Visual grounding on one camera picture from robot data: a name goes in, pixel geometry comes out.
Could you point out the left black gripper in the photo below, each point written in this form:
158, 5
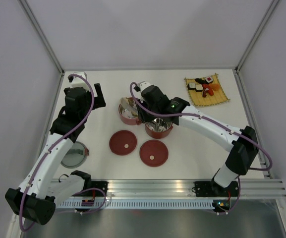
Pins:
98, 101

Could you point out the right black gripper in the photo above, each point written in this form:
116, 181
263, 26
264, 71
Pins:
142, 115

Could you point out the round bun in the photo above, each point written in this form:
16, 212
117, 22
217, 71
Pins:
128, 101

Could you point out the white rice black sushi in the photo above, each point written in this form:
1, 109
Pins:
191, 86

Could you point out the metal tongs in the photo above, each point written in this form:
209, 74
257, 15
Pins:
133, 110

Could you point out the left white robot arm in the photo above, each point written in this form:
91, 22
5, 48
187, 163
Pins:
35, 199

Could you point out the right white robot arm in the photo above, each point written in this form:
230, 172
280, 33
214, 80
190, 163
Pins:
241, 144

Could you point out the right red steel bowl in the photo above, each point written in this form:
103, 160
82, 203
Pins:
158, 128

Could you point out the red steel bowl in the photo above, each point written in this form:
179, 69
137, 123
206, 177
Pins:
127, 117
158, 128

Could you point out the left red steel bowl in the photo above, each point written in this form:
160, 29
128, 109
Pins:
127, 117

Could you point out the left red lid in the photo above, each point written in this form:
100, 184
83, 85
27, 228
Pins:
123, 142

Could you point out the red lid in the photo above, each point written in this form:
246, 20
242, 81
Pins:
123, 142
153, 153

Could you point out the right red lid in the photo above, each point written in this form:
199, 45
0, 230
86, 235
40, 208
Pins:
153, 153

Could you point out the grey transparent lid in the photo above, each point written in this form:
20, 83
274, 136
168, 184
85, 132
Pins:
75, 156

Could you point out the red salmon nigiri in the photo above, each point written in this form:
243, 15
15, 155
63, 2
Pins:
207, 90

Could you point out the orange shrimp sushi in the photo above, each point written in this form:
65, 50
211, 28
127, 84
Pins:
215, 87

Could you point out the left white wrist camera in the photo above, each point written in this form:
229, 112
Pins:
76, 81

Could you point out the white slotted cable duct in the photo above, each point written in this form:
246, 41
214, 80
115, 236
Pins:
138, 204

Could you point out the left aluminium frame post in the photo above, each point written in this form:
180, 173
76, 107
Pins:
38, 29

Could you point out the aluminium frame post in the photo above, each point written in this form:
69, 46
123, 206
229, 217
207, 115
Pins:
258, 32
38, 29

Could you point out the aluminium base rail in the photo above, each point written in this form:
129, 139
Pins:
189, 188

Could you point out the right aluminium frame post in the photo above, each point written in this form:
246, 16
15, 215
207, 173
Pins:
258, 32

